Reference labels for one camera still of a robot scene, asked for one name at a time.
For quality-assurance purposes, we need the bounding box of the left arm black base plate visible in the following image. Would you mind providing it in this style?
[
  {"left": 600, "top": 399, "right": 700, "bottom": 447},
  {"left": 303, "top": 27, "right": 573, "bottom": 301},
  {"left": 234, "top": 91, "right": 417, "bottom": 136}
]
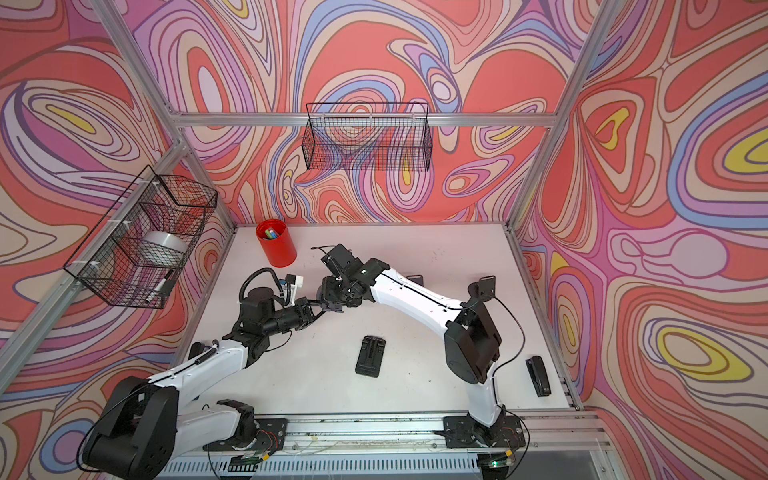
[{"left": 203, "top": 417, "right": 288, "bottom": 454}]

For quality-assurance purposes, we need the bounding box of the dark grey phone stand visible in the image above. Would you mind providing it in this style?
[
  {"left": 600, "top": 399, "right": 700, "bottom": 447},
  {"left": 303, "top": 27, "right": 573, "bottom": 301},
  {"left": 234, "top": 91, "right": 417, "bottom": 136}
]
[{"left": 474, "top": 275, "right": 496, "bottom": 302}]

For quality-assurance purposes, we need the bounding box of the rear black wire basket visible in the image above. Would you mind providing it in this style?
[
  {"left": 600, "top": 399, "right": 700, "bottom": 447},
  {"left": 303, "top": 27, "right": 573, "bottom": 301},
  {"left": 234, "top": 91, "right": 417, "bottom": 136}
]
[{"left": 301, "top": 101, "right": 433, "bottom": 173}]

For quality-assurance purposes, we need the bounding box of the red cylindrical pen cup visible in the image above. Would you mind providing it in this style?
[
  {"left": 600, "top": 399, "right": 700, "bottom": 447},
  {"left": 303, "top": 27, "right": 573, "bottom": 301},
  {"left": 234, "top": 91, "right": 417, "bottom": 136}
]
[{"left": 256, "top": 219, "right": 297, "bottom": 268}]

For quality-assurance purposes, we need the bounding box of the white marker in basket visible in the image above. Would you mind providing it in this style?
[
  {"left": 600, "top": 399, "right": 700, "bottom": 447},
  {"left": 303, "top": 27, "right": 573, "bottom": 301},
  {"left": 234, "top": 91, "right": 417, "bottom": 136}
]
[{"left": 145, "top": 278, "right": 172, "bottom": 306}]

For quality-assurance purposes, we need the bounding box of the black stapler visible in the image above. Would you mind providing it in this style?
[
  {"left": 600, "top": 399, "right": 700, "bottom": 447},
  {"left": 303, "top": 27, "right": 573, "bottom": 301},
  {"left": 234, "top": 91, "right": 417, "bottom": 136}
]
[{"left": 526, "top": 355, "right": 552, "bottom": 397}]

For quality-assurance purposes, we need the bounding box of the left black wire basket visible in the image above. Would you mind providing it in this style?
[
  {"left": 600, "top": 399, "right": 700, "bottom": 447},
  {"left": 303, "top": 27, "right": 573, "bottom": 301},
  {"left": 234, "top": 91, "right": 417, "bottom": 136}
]
[{"left": 63, "top": 166, "right": 218, "bottom": 310}]

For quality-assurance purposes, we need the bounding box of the black wire basket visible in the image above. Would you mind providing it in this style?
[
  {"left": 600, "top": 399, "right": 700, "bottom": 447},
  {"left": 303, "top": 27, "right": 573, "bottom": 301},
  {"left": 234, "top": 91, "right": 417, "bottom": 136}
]
[
  {"left": 63, "top": 166, "right": 218, "bottom": 310},
  {"left": 301, "top": 101, "right": 433, "bottom": 173}
]

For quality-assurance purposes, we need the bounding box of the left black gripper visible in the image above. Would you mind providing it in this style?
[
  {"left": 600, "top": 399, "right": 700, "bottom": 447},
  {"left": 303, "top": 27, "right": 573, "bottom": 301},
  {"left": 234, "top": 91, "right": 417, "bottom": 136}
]
[{"left": 260, "top": 299, "right": 330, "bottom": 340}]

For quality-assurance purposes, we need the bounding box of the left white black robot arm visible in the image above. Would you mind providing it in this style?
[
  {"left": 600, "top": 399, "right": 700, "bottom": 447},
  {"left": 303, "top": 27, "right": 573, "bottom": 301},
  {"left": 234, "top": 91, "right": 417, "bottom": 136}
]
[{"left": 76, "top": 267, "right": 317, "bottom": 479}]

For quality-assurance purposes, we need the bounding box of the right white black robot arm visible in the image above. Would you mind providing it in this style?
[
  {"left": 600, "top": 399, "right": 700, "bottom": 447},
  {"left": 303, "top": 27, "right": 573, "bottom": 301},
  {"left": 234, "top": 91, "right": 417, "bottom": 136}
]
[{"left": 317, "top": 244, "right": 504, "bottom": 448}]

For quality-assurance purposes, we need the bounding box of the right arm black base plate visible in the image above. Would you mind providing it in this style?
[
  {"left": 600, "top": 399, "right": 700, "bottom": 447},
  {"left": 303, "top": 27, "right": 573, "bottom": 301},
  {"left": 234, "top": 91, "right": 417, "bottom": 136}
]
[{"left": 436, "top": 413, "right": 527, "bottom": 451}]

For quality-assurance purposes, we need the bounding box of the black rectangular phone stand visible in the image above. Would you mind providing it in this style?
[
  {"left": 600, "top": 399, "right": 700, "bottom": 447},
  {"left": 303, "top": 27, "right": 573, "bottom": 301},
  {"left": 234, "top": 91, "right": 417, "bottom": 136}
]
[{"left": 355, "top": 335, "right": 386, "bottom": 378}]

